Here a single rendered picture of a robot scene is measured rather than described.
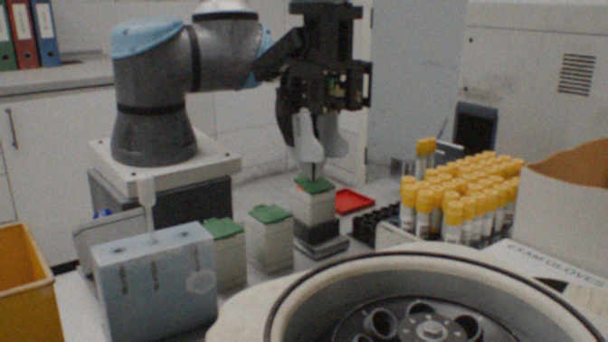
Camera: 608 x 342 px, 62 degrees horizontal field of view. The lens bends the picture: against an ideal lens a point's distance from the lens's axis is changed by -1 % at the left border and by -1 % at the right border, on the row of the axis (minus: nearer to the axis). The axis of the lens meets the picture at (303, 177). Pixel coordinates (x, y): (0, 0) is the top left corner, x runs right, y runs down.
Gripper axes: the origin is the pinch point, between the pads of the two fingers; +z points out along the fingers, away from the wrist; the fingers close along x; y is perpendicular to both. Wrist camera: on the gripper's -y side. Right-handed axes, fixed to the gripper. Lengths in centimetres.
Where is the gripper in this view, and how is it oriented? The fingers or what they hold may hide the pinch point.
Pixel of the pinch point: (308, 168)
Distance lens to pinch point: 63.9
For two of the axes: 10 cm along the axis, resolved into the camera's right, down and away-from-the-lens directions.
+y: 5.7, 2.9, -7.7
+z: 0.0, 9.4, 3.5
